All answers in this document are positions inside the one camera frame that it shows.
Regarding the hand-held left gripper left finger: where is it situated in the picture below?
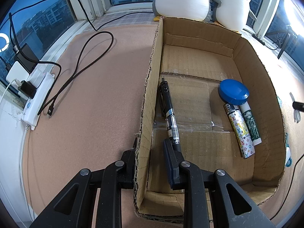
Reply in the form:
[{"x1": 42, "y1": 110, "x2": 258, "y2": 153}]
[{"x1": 31, "y1": 138, "x2": 138, "y2": 228}]

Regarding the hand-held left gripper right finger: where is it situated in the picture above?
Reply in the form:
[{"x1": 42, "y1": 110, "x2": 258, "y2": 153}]
[{"x1": 163, "y1": 139, "x2": 273, "y2": 228}]

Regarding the cardboard box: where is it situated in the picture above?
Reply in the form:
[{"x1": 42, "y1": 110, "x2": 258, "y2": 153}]
[{"x1": 133, "y1": 17, "x2": 287, "y2": 219}]

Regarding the blue clothespin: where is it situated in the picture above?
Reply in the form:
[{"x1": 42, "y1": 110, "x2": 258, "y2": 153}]
[{"x1": 284, "y1": 133, "x2": 293, "y2": 169}]

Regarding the black pen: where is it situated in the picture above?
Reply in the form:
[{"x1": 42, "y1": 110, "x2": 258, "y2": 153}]
[{"x1": 158, "y1": 77, "x2": 183, "y2": 155}]

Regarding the green glue stick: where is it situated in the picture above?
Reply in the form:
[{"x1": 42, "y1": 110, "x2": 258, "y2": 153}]
[{"x1": 239, "y1": 103, "x2": 262, "y2": 146}]

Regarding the patterned white lighter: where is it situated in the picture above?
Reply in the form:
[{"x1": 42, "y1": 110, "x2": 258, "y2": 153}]
[{"x1": 223, "y1": 103, "x2": 256, "y2": 159}]

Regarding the round blue lid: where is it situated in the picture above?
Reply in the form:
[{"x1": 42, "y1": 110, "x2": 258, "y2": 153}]
[{"x1": 219, "y1": 79, "x2": 250, "y2": 106}]

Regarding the black tripod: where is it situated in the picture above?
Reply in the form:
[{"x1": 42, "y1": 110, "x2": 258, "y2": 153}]
[{"x1": 277, "y1": 25, "x2": 301, "y2": 60}]

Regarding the white power strip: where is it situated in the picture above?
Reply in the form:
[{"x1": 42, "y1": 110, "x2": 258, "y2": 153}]
[{"x1": 22, "y1": 68, "x2": 55, "y2": 131}]

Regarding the small penguin plush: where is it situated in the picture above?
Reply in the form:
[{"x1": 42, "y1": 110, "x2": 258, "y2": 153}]
[{"x1": 212, "y1": 0, "x2": 258, "y2": 31}]

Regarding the black plug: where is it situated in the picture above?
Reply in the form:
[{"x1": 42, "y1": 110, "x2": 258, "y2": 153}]
[{"x1": 18, "y1": 81, "x2": 36, "y2": 99}]

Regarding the checked cloth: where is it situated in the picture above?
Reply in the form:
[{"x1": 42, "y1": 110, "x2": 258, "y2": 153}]
[{"x1": 94, "y1": 9, "x2": 304, "y2": 81}]

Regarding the black power adapter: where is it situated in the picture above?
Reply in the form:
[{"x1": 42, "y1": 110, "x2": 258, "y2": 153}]
[{"x1": 14, "y1": 44, "x2": 40, "y2": 70}]

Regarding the large penguin plush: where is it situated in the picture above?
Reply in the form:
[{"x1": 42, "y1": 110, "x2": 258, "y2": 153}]
[{"x1": 149, "y1": 0, "x2": 222, "y2": 22}]

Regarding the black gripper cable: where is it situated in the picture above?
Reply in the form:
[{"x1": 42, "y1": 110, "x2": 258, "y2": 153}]
[{"x1": 275, "y1": 157, "x2": 304, "y2": 219}]

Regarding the ring light cable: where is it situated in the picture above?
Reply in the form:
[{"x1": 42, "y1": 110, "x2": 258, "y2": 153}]
[{"x1": 252, "y1": 34, "x2": 282, "y2": 51}]

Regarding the black inline switch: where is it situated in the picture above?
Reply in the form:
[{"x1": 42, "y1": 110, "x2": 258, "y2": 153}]
[{"x1": 252, "y1": 34, "x2": 266, "y2": 46}]

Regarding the black USB cable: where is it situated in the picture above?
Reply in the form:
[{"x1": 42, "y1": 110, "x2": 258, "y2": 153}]
[{"x1": 36, "y1": 31, "x2": 114, "y2": 120}]

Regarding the white charging cable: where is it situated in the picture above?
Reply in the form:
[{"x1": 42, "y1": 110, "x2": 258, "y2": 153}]
[{"x1": 0, "y1": 78, "x2": 18, "y2": 105}]

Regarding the white wall charger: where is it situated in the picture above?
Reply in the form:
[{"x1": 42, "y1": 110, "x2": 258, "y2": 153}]
[{"x1": 7, "y1": 62, "x2": 30, "y2": 86}]

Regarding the black power cable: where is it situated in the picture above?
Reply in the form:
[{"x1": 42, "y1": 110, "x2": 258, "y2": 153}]
[{"x1": 8, "y1": 0, "x2": 154, "y2": 50}]

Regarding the white window frame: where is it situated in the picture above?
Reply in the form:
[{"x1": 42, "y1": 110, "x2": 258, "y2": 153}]
[{"x1": 0, "y1": 0, "x2": 304, "y2": 60}]

